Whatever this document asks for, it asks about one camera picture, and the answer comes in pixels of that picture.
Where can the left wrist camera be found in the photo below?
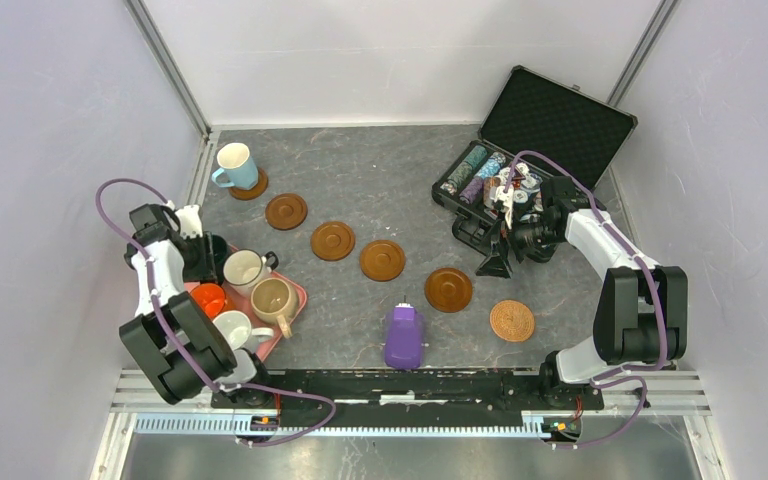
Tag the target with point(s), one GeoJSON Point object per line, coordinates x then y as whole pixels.
{"type": "Point", "coordinates": [189, 218]}

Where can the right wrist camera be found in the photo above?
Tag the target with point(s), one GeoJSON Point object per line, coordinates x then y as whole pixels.
{"type": "Point", "coordinates": [503, 203]}

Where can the orange mug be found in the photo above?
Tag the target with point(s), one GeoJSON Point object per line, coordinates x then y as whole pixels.
{"type": "Point", "coordinates": [212, 299]}

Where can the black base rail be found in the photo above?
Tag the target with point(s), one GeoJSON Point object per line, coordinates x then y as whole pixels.
{"type": "Point", "coordinates": [437, 398]}

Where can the light blue mug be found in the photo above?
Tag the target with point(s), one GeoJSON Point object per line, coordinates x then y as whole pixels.
{"type": "Point", "coordinates": [236, 167]}

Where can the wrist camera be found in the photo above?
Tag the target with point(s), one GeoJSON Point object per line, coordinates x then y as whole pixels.
{"type": "Point", "coordinates": [189, 218]}
{"type": "Point", "coordinates": [503, 203]}

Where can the brown wooden coaster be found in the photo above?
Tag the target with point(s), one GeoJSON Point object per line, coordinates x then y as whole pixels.
{"type": "Point", "coordinates": [286, 211]}
{"type": "Point", "coordinates": [382, 260]}
{"type": "Point", "coordinates": [332, 241]}
{"type": "Point", "coordinates": [448, 290]}
{"type": "Point", "coordinates": [257, 190]}

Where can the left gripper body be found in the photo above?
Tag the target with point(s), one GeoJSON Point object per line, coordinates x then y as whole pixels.
{"type": "Point", "coordinates": [199, 260]}

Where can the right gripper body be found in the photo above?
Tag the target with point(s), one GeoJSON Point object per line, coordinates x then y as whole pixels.
{"type": "Point", "coordinates": [523, 234]}

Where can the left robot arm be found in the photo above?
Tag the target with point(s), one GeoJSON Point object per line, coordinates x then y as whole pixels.
{"type": "Point", "coordinates": [171, 338]}

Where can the purple plastic box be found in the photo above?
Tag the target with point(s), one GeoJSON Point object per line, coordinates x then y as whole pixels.
{"type": "Point", "coordinates": [404, 344]}

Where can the dark green mug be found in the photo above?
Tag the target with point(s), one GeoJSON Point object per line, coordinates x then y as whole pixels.
{"type": "Point", "coordinates": [221, 251]}

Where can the woven rattan coaster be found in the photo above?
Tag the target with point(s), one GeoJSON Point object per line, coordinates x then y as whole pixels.
{"type": "Point", "coordinates": [512, 321]}

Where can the white mug dark handle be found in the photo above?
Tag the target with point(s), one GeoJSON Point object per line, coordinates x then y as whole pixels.
{"type": "Point", "coordinates": [245, 268]}

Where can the beige mug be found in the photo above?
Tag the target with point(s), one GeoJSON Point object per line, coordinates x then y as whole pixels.
{"type": "Point", "coordinates": [276, 302]}

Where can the black poker chip case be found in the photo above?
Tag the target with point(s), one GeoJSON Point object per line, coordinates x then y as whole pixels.
{"type": "Point", "coordinates": [532, 112]}

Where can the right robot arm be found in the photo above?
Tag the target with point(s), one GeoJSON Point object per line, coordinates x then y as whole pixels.
{"type": "Point", "coordinates": [641, 320]}

